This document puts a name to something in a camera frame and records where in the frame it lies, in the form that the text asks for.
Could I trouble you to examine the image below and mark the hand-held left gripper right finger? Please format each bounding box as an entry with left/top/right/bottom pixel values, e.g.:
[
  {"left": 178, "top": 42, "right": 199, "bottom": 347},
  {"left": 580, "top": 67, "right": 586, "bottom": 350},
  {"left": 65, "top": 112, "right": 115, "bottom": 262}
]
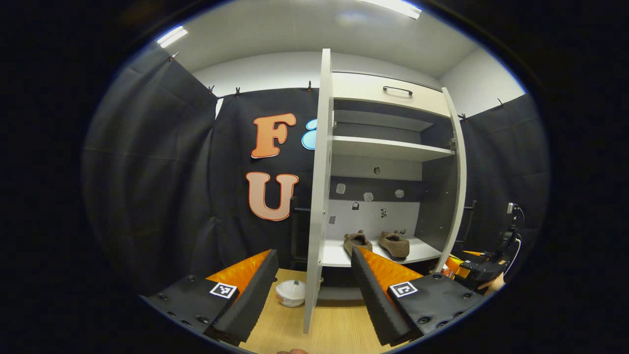
[{"left": 350, "top": 247, "right": 487, "bottom": 347}]

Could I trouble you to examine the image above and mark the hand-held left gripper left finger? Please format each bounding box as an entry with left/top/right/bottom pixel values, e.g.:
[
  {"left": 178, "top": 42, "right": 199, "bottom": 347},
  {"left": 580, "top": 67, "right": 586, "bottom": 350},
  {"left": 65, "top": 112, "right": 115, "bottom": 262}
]
[{"left": 140, "top": 249, "right": 279, "bottom": 347}]

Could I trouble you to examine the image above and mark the brown fuzzy shoe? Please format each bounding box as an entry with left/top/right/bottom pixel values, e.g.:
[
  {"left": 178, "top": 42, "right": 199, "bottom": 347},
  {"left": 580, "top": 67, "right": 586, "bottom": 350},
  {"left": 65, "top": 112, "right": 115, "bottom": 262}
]
[
  {"left": 377, "top": 230, "right": 410, "bottom": 260},
  {"left": 343, "top": 230, "right": 373, "bottom": 257}
]

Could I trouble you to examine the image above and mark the white shoe cabinet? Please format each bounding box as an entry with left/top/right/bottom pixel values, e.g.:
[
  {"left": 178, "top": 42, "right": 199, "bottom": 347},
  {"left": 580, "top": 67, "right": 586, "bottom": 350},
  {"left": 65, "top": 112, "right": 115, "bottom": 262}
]
[{"left": 303, "top": 48, "right": 467, "bottom": 335}]

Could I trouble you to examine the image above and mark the white shoe cabinet door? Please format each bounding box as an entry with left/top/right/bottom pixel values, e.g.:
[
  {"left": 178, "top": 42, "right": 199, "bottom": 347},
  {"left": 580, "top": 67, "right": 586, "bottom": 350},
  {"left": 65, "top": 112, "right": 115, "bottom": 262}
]
[
  {"left": 303, "top": 48, "right": 335, "bottom": 335},
  {"left": 435, "top": 88, "right": 467, "bottom": 273}
]

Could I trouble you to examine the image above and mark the white cabinet shelf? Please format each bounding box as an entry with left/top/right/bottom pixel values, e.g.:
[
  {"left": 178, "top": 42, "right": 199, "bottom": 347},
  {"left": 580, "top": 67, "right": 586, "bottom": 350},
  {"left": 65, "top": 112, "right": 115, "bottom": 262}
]
[{"left": 332, "top": 136, "right": 456, "bottom": 163}]

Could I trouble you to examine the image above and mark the white cabinet drawer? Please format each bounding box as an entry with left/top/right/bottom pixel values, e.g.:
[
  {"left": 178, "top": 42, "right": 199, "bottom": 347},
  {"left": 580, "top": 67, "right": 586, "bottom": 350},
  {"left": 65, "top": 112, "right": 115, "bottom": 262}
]
[{"left": 333, "top": 72, "right": 452, "bottom": 118}]

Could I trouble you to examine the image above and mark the white lidded bowl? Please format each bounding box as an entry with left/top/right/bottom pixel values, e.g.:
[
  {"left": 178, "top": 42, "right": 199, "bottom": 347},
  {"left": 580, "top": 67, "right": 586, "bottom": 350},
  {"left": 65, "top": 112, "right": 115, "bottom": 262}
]
[{"left": 275, "top": 279, "right": 306, "bottom": 308}]

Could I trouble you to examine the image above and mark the black backdrop cloth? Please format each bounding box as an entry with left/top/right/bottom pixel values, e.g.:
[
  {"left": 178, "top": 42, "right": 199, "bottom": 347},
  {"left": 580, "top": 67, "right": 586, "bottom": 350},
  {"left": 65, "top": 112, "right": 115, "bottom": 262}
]
[{"left": 81, "top": 44, "right": 551, "bottom": 295}]

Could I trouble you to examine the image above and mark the long ceiling light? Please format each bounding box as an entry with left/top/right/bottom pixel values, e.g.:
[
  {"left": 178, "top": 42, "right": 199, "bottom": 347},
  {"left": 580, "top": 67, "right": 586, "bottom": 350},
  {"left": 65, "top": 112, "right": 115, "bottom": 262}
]
[
  {"left": 359, "top": 0, "right": 422, "bottom": 19},
  {"left": 157, "top": 26, "right": 188, "bottom": 48}
]

